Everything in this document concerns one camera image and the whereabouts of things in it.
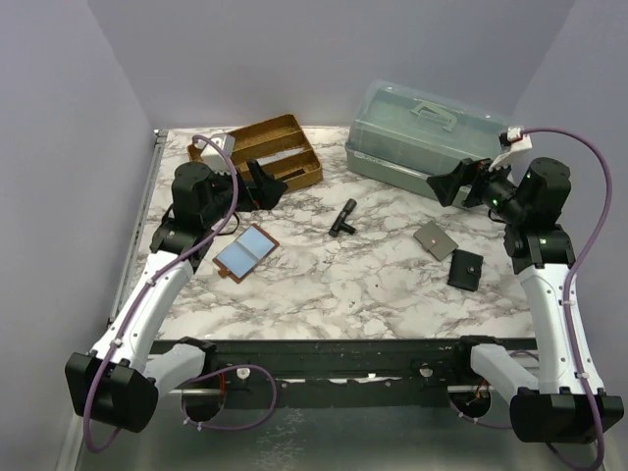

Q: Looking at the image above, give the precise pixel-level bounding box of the purple cable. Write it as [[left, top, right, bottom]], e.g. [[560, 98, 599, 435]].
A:
[[81, 134, 279, 452], [448, 127, 614, 470]]

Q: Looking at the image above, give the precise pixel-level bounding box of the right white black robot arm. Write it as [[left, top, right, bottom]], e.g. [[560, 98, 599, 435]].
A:
[[427, 157, 624, 444]]

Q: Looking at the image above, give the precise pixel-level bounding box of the black item in tray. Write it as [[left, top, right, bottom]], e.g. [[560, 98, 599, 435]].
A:
[[280, 168, 306, 181]]

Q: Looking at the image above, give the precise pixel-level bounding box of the white card in tray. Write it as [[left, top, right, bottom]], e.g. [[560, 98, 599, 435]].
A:
[[257, 147, 305, 166]]

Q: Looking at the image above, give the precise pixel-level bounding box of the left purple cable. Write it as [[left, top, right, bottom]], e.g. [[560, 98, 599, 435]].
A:
[[81, 134, 279, 452]]

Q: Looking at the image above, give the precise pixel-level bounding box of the green clear-lid storage box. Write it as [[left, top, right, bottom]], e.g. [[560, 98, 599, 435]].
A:
[[345, 80, 509, 199]]

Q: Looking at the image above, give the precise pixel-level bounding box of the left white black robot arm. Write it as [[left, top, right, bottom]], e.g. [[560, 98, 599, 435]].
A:
[[65, 161, 247, 449]]

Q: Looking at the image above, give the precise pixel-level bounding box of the brown woven organizer tray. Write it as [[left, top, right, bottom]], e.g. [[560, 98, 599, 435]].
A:
[[212, 114, 323, 192]]

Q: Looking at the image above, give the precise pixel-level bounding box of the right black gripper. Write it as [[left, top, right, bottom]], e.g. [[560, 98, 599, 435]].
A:
[[428, 151, 529, 223]]

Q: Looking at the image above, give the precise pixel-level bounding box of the aluminium side rail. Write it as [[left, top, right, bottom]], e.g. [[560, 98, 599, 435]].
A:
[[107, 130, 169, 326]]

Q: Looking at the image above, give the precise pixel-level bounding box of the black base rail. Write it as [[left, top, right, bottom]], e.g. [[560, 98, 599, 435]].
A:
[[146, 336, 541, 411]]

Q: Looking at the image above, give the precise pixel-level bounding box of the black T-shaped tool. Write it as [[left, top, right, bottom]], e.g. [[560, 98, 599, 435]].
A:
[[329, 198, 357, 237]]

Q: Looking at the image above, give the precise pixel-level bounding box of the grey card holder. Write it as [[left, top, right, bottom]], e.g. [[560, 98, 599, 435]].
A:
[[413, 221, 458, 261]]

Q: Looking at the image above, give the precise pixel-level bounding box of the brown blue open card holder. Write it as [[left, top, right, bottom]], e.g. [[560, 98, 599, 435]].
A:
[[213, 224, 280, 284]]

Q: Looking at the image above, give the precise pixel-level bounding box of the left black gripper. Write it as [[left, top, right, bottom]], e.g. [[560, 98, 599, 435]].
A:
[[203, 160, 288, 227]]

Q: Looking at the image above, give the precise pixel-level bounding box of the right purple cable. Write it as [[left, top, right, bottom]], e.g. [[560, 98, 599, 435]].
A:
[[448, 127, 614, 470]]

